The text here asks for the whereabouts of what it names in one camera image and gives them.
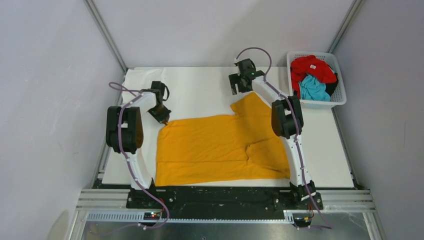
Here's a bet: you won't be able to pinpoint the left small circuit board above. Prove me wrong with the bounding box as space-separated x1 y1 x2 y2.
143 211 162 221

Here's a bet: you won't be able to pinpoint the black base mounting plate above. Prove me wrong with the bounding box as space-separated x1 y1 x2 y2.
92 180 324 220

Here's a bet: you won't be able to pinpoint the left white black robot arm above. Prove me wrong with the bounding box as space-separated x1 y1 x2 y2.
105 81 171 208

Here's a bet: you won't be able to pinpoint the red t shirt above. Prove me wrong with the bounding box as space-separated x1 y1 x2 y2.
290 55 336 99

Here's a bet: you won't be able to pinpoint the small circuit board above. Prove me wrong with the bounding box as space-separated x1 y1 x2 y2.
293 217 312 229
143 211 162 221

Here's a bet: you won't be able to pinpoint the folded white t shirt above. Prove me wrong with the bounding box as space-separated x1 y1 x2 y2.
121 67 166 103

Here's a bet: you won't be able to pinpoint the yellow t shirt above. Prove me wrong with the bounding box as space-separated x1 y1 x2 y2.
155 93 291 187

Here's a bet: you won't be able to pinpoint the white plastic laundry basket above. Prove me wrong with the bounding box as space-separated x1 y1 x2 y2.
286 51 347 109

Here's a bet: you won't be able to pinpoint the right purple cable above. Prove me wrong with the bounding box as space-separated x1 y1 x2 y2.
234 46 333 230

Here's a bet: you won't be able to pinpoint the light blue t shirt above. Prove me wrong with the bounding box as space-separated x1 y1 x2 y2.
298 74 331 102

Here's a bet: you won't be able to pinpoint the black garment in basket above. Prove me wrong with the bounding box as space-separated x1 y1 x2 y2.
325 68 339 97

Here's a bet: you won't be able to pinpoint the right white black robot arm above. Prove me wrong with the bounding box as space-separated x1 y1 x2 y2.
229 58 324 211

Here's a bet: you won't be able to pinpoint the aluminium frame rails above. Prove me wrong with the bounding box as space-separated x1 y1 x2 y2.
67 67 387 240

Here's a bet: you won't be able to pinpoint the right small circuit board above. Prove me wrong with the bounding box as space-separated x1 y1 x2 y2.
293 217 312 229

